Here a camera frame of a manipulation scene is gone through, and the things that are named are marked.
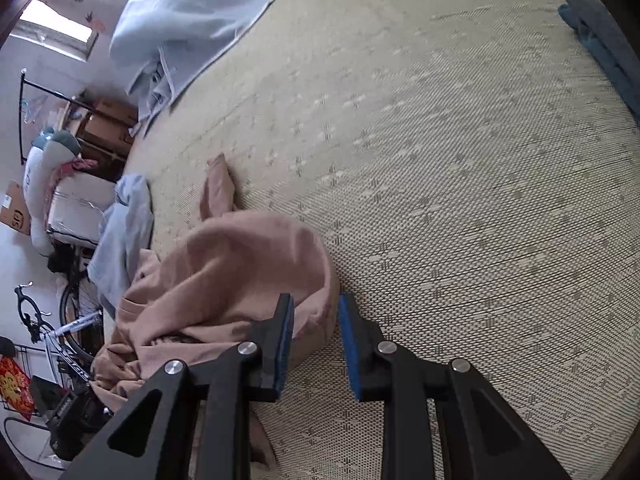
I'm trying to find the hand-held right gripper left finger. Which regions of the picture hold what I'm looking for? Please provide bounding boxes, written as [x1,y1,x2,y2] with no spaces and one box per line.
[60,294,296,480]

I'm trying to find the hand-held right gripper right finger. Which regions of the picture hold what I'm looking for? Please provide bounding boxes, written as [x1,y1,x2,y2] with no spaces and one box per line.
[337,292,573,480]

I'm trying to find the brown T-shirt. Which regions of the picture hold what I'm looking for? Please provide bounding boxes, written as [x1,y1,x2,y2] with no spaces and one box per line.
[92,154,341,466]

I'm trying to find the light blue clothes hanger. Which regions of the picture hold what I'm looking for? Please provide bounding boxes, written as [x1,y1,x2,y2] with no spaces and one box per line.
[21,95,48,123]

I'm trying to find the black clothes rack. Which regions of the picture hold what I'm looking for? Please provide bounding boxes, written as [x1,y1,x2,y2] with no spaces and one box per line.
[20,67,96,166]

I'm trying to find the light blue jeans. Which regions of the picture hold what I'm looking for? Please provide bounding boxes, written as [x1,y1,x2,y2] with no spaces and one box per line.
[87,174,155,311]

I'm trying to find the white bicycle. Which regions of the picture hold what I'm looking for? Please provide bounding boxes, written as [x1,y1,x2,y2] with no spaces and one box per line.
[14,245,108,386]

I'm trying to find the black bag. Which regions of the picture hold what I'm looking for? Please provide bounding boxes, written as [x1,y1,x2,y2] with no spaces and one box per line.
[30,375,111,461]

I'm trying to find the white plastic-wrapped mattress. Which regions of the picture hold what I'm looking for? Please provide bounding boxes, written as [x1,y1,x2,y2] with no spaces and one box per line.
[47,175,118,248]

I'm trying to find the pink cloth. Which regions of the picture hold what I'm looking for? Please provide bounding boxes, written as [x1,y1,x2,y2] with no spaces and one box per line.
[59,157,98,178]

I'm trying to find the red paper decoration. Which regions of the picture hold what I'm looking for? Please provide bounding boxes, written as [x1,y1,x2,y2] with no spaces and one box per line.
[0,355,36,421]

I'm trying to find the plain cardboard box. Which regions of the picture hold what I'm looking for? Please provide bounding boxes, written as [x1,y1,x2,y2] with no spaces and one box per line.
[75,97,138,161]

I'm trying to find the white grey plush toy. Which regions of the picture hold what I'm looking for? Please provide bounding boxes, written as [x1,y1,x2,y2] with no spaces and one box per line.
[22,127,83,256]

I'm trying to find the cardboard box with black print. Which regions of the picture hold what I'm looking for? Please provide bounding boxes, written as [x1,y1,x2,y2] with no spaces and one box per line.
[0,180,33,236]

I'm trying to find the light blue blanket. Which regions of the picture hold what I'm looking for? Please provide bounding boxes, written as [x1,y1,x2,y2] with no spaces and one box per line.
[109,0,296,138]

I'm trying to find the grey pillow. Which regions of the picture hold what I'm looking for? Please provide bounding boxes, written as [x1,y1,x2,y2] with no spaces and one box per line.
[564,0,640,111]

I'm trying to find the window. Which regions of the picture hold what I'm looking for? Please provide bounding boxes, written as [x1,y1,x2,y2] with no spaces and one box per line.
[10,0,143,61]

